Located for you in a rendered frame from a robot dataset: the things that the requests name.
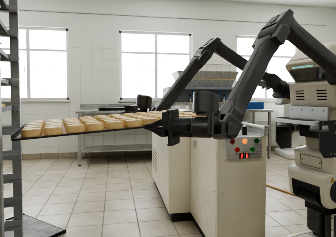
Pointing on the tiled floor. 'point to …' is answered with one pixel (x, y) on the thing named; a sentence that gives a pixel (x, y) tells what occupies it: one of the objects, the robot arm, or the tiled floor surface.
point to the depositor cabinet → (173, 176)
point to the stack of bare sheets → (37, 228)
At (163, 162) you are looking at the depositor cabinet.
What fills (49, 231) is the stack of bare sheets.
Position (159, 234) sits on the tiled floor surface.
